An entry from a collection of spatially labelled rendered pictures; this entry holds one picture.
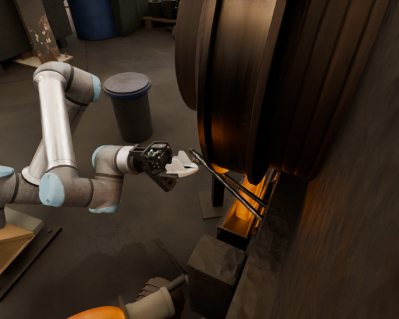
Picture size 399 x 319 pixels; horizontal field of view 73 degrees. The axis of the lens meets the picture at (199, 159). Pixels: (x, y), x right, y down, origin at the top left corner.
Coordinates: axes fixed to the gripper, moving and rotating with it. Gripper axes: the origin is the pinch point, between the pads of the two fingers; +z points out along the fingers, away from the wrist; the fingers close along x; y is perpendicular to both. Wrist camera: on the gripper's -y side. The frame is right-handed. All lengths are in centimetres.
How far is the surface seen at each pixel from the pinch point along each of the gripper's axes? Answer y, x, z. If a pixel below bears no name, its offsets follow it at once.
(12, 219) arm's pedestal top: -30, -16, -111
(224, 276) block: -1.3, -25.9, 19.6
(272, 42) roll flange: 36, -22, 32
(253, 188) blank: -0.7, -3.7, 18.1
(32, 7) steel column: 61, 151, -250
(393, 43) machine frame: 37, -27, 41
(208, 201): -66, 46, -37
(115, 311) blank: -1.8, -38.0, 2.3
